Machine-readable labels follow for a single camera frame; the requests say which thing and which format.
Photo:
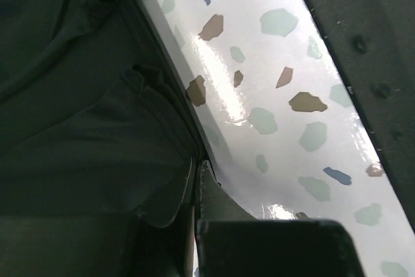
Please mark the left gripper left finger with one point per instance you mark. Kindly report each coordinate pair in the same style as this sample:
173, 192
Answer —
99, 219

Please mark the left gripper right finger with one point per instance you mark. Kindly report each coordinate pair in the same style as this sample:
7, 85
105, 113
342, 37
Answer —
230, 242

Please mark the black t shirt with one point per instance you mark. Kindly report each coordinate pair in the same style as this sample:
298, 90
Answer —
91, 119

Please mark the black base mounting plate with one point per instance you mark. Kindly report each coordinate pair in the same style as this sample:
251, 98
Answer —
372, 44

